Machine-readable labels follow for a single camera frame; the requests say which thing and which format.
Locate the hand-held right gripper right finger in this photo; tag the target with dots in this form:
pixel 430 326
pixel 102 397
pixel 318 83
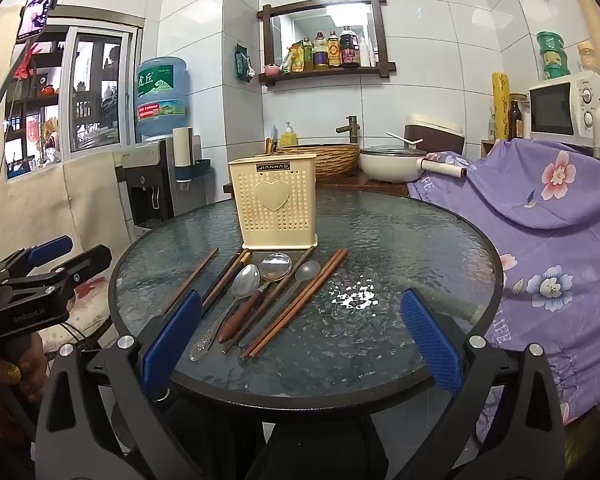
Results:
pixel 430 340

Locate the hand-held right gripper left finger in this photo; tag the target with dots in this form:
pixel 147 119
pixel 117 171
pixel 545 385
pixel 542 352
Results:
pixel 172 342

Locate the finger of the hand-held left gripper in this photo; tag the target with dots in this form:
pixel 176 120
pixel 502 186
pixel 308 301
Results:
pixel 50 251
pixel 87 262

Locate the brown wooden chopstick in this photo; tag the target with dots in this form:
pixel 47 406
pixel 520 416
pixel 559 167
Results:
pixel 192 280
pixel 300 293
pixel 305 300

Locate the dark-tipped wooden chopstick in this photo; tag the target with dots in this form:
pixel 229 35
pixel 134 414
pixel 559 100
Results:
pixel 232 277
pixel 225 274
pixel 280 290

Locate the cream plastic utensil holder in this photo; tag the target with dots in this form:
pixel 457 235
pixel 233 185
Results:
pixel 260 220

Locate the person's left hand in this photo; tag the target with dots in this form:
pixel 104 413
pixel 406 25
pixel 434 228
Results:
pixel 25 370

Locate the white and red cushion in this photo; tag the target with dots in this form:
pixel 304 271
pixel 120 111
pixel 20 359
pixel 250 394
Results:
pixel 87 294

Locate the beige cloth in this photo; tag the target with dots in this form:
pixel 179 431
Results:
pixel 55 200

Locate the water dispenser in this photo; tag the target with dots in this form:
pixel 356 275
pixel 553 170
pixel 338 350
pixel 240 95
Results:
pixel 140 185

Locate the round glass table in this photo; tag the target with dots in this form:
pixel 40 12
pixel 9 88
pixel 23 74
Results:
pixel 380 260

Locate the paper cup dispenser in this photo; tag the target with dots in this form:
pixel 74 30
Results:
pixel 182 152

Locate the purple floral cloth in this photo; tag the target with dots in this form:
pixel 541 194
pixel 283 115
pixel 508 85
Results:
pixel 545 240

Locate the window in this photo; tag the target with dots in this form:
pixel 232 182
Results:
pixel 100 95

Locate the cream cooking pot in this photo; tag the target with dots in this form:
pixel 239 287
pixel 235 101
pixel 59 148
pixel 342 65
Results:
pixel 390 165

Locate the blue water bottle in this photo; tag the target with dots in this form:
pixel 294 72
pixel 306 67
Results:
pixel 160 97

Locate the wicker basket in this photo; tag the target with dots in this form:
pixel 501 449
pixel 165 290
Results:
pixel 330 160

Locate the brown and cream rice cooker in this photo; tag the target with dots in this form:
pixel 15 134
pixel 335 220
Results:
pixel 437 132

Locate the bronze faucet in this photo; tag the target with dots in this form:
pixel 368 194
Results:
pixel 350 127

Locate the yellow soap bottle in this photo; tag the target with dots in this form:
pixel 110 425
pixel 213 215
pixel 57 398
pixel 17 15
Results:
pixel 287 136

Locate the brown glass bottle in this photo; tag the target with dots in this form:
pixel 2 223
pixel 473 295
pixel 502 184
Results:
pixel 515 119

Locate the yellow tube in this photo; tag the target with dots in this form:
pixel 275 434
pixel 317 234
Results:
pixel 500 105

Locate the smartphone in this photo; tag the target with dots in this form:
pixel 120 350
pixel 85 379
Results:
pixel 40 5

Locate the green packet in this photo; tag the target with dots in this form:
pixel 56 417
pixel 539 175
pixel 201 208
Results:
pixel 242 62

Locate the white microwave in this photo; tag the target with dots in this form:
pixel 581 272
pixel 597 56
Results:
pixel 550 110

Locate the pink bowl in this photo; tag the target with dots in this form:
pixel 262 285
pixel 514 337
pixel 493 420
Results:
pixel 271 69

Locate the wooden framed mirror shelf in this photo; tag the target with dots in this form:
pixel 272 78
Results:
pixel 325 72

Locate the yellow food packet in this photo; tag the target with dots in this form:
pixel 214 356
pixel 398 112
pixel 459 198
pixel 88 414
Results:
pixel 296 59

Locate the white bottle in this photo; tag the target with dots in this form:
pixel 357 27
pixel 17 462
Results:
pixel 364 52

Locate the dark soy sauce bottle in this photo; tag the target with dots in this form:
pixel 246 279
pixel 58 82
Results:
pixel 350 46

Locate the orange label bottle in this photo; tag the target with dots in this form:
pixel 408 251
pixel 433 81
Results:
pixel 333 50

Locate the yellow oil bottle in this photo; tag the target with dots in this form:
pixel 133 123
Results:
pixel 321 52

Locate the green jar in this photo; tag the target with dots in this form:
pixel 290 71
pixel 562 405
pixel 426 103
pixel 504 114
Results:
pixel 551 55

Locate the beige bottle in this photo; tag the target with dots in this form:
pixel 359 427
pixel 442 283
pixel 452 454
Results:
pixel 586 57

